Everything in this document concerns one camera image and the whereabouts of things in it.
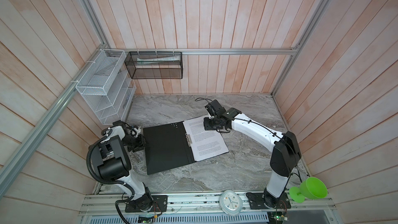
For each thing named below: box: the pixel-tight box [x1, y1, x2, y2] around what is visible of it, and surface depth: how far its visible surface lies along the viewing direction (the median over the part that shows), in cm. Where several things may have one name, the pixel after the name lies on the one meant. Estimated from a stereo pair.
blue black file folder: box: [143, 121, 230, 176], surface depth 91 cm
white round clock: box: [218, 189, 244, 217], surface depth 73 cm
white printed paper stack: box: [182, 116, 230, 162], surface depth 96 cm
